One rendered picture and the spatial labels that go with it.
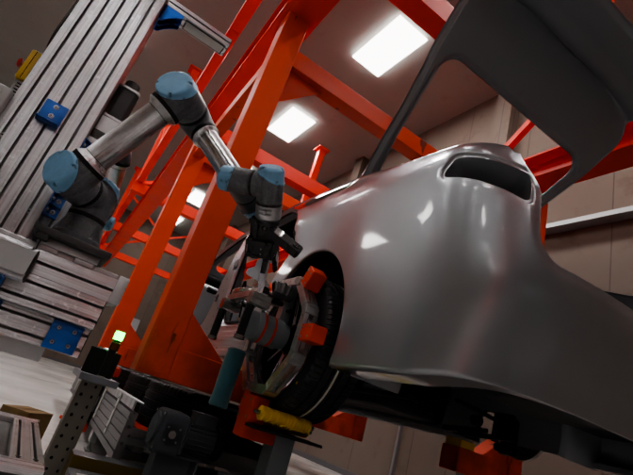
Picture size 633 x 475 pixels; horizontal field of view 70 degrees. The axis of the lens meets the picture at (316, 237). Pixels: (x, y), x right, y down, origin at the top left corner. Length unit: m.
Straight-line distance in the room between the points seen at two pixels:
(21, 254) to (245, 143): 1.64
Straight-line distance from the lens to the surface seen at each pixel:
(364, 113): 3.39
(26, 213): 1.78
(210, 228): 2.53
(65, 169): 1.50
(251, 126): 2.83
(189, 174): 4.70
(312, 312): 1.92
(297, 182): 5.85
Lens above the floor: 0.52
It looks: 22 degrees up
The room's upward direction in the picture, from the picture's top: 18 degrees clockwise
